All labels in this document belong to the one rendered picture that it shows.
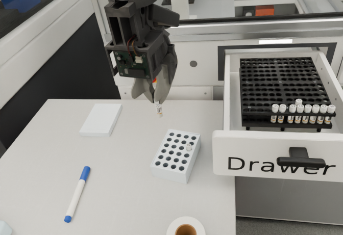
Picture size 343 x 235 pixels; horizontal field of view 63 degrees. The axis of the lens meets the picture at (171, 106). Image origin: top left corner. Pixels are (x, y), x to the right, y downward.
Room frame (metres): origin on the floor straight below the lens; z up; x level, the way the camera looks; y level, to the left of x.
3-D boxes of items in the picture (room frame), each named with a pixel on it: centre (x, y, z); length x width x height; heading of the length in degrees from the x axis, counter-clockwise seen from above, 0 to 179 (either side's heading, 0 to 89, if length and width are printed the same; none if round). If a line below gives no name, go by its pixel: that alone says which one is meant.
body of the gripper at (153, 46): (0.41, 0.03, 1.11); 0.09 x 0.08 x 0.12; 155
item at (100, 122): (0.63, 0.21, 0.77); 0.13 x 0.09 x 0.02; 166
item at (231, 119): (0.52, -0.26, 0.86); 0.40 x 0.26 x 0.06; 165
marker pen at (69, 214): (0.39, 0.24, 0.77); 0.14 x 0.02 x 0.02; 170
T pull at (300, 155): (0.29, -0.20, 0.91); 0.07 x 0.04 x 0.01; 75
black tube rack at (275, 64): (0.51, -0.26, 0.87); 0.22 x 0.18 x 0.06; 165
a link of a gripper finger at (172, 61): (0.42, 0.00, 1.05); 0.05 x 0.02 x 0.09; 65
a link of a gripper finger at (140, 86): (0.42, 0.05, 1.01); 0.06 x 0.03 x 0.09; 155
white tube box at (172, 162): (0.45, 0.00, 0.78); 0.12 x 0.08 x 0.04; 155
